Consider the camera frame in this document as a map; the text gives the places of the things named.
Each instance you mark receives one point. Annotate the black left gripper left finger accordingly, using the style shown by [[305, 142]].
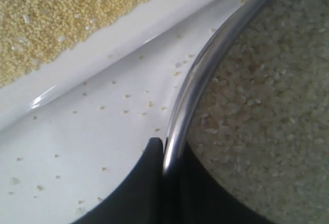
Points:
[[137, 198]]

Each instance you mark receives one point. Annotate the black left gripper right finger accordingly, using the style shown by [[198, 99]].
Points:
[[202, 200]]

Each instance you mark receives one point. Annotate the round stainless steel sieve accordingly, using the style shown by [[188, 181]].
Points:
[[192, 92]]

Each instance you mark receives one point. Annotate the white plastic tray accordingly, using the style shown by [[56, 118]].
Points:
[[171, 32]]

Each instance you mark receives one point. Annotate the yellow millet grains pile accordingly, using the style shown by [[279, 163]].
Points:
[[35, 32]]

